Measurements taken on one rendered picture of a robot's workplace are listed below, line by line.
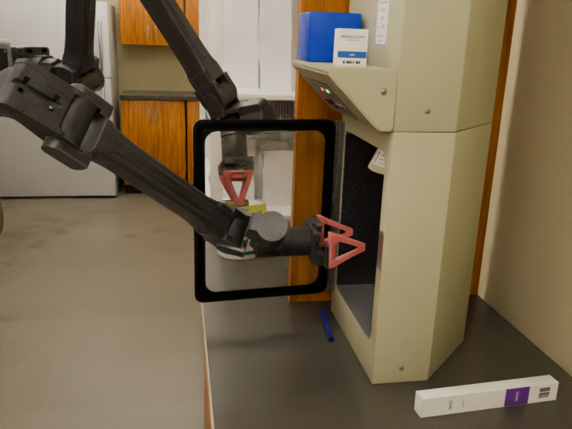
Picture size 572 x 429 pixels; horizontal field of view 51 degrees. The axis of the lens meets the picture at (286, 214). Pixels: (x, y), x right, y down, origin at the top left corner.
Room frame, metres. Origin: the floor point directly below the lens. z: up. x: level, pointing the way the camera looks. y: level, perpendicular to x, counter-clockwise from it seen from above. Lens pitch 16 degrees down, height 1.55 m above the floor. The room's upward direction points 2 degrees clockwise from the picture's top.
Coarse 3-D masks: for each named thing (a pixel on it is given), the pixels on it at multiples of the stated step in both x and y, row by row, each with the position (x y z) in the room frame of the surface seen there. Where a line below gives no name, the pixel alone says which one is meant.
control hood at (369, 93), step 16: (304, 64) 1.14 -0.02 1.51; (320, 64) 1.07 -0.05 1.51; (320, 80) 1.09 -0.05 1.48; (336, 80) 0.96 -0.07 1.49; (352, 80) 0.96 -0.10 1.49; (368, 80) 0.97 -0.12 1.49; (384, 80) 0.97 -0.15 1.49; (352, 96) 0.96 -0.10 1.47; (368, 96) 0.97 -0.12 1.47; (384, 96) 0.97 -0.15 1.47; (352, 112) 1.06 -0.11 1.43; (368, 112) 0.97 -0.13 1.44; (384, 112) 0.97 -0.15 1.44; (384, 128) 0.98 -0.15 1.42
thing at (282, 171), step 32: (192, 128) 1.20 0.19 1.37; (192, 160) 1.20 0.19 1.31; (224, 160) 1.21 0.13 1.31; (256, 160) 1.23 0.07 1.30; (288, 160) 1.25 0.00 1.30; (320, 160) 1.27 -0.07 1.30; (224, 192) 1.21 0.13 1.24; (256, 192) 1.23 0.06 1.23; (288, 192) 1.25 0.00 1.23; (320, 192) 1.27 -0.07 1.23; (288, 224) 1.25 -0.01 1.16; (224, 256) 1.21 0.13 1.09; (288, 256) 1.25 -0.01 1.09; (224, 288) 1.21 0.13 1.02; (256, 288) 1.23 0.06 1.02
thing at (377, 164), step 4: (376, 152) 1.13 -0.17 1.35; (380, 152) 1.11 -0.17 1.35; (376, 156) 1.12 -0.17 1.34; (380, 156) 1.10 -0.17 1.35; (384, 156) 1.10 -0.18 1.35; (372, 160) 1.13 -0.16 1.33; (376, 160) 1.11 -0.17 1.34; (380, 160) 1.10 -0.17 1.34; (384, 160) 1.09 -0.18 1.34; (372, 164) 1.12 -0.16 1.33; (376, 164) 1.10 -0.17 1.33; (380, 164) 1.09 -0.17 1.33; (384, 164) 1.09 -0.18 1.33; (372, 168) 1.11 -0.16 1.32; (376, 168) 1.10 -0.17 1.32; (380, 168) 1.09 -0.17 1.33; (384, 168) 1.08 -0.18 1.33; (376, 172) 1.09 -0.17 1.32; (380, 172) 1.08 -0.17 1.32
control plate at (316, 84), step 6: (306, 78) 1.23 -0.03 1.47; (312, 84) 1.22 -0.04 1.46; (318, 84) 1.14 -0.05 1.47; (324, 84) 1.08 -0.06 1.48; (318, 90) 1.22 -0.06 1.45; (324, 90) 1.14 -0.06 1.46; (330, 90) 1.07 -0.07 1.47; (324, 96) 1.21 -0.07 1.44; (330, 96) 1.13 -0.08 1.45; (336, 96) 1.06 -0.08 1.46; (336, 102) 1.13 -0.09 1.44; (342, 102) 1.06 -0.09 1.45; (336, 108) 1.20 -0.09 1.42; (348, 114) 1.11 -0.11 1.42
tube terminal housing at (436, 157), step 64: (448, 0) 0.99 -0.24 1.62; (384, 64) 1.05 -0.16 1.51; (448, 64) 0.99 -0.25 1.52; (448, 128) 1.00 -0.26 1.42; (384, 192) 1.00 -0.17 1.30; (448, 192) 1.00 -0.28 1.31; (384, 256) 0.98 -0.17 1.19; (448, 256) 1.02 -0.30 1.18; (384, 320) 0.98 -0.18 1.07; (448, 320) 1.06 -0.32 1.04
